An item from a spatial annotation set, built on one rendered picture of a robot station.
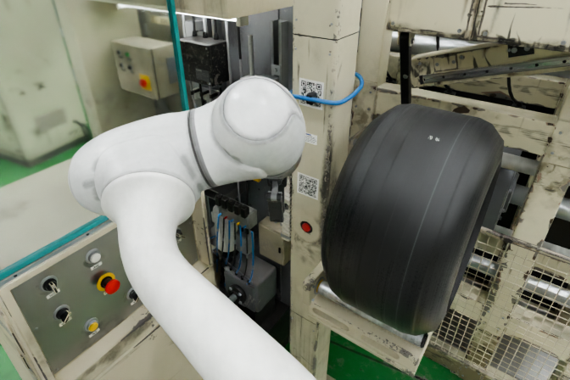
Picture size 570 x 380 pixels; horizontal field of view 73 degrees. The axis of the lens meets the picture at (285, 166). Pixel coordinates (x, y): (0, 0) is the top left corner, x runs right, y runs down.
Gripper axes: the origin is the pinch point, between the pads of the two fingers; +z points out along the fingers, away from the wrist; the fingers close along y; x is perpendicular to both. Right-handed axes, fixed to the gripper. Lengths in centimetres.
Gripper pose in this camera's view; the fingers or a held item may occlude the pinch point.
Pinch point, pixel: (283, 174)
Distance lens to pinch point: 79.9
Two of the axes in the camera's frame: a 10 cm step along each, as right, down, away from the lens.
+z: 0.7, 1.9, 9.8
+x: 9.9, 0.7, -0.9
